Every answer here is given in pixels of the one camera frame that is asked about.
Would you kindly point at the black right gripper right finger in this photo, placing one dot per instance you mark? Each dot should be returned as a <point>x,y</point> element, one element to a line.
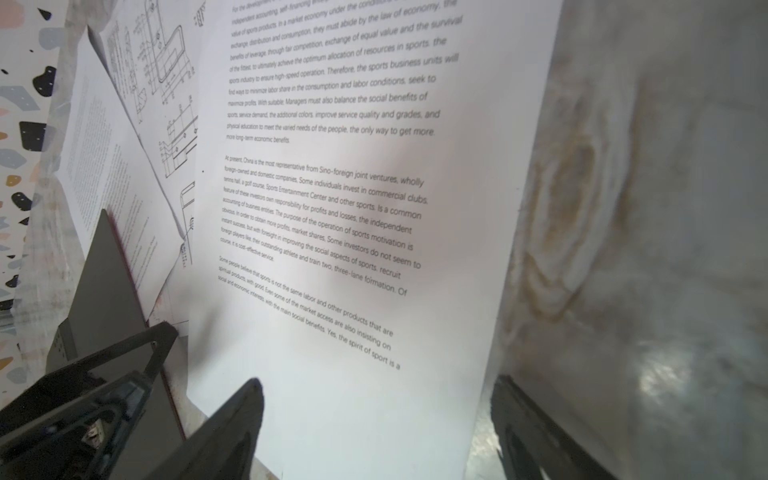
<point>532,444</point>

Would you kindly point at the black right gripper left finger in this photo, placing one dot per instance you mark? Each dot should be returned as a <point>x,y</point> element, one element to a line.
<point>224,446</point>

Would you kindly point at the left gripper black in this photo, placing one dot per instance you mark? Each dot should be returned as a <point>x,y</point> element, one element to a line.
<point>84,438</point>

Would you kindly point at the orange black file folder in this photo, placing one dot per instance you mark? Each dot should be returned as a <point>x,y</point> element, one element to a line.
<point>104,311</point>

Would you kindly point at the text page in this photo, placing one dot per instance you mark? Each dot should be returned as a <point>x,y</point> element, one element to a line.
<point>360,170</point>
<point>104,169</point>

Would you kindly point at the technical drawing sheet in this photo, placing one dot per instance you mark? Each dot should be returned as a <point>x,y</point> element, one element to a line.
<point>152,50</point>

